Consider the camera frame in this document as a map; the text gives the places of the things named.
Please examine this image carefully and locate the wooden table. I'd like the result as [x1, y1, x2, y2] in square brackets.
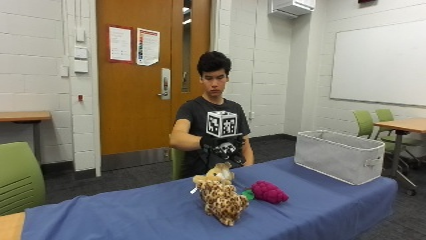
[0, 110, 53, 164]
[373, 117, 426, 196]
[0, 211, 27, 240]

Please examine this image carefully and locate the colourful paper poster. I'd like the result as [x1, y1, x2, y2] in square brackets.
[136, 27, 161, 67]

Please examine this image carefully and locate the blue tablecloth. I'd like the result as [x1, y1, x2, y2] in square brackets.
[20, 156, 399, 240]

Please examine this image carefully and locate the green chair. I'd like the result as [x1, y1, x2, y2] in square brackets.
[374, 108, 423, 154]
[170, 147, 186, 181]
[351, 110, 377, 140]
[0, 141, 47, 217]

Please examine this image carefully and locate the white marker cube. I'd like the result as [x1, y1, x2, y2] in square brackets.
[205, 110, 240, 139]

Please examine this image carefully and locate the white wall unit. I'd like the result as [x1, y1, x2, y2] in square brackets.
[268, 0, 317, 19]

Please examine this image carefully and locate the grey fabric storage bin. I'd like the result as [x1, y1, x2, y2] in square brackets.
[293, 129, 386, 186]

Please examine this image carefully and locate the spotted giraffe soft toy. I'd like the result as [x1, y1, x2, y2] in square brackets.
[190, 162, 250, 227]

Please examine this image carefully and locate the purple grape soft toy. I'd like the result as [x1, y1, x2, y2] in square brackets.
[241, 180, 290, 205]

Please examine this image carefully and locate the the person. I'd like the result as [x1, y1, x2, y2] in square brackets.
[168, 50, 256, 179]

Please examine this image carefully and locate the wooden door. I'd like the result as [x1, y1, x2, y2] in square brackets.
[96, 0, 212, 156]

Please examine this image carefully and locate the white paper notice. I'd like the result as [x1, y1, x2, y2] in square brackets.
[108, 25, 133, 63]

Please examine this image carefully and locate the silver door handle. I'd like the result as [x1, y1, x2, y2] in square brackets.
[157, 67, 172, 101]

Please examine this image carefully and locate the whiteboard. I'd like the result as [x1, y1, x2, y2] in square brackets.
[329, 20, 426, 108]

